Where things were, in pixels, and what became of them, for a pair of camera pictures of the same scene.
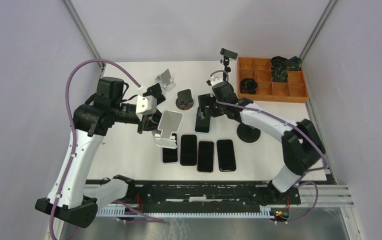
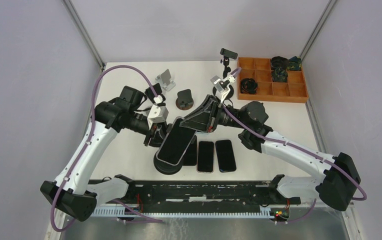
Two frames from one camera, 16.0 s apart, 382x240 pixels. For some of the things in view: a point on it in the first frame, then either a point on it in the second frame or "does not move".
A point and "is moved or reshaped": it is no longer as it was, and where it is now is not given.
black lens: x=248 y=86 does not move
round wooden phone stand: x=184 y=101 does not move
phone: x=205 y=158 does not move
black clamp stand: x=248 y=134 is moved or reshaped
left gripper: x=149 y=122 -> x=157 y=139
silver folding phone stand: x=164 y=79 does not move
